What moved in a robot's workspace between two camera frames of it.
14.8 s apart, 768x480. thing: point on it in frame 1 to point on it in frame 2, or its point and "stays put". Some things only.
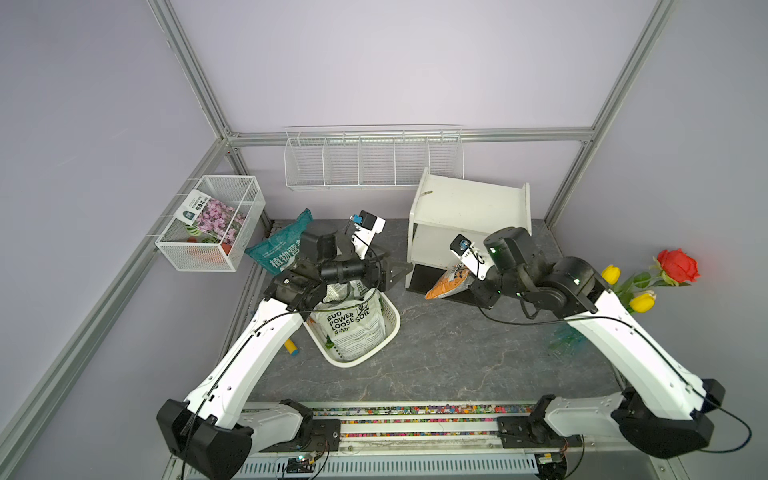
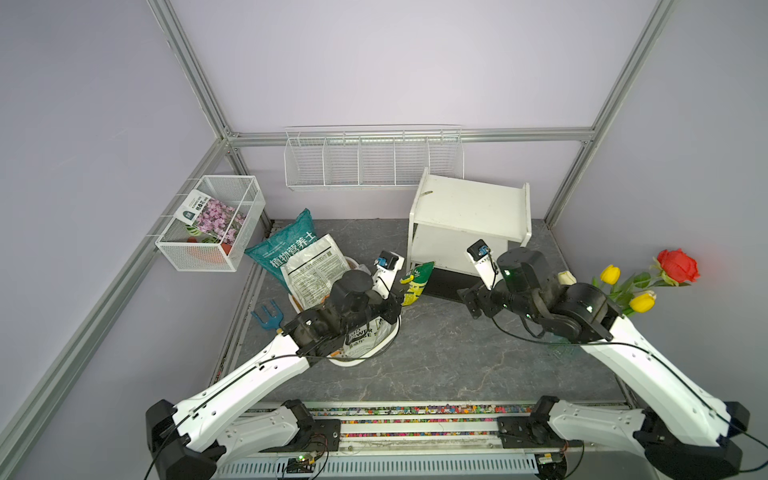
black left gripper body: [370, 279] to [383, 308]
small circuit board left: [300, 465] stays put
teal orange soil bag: [280, 249] stays put
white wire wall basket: [212, 229] stays put
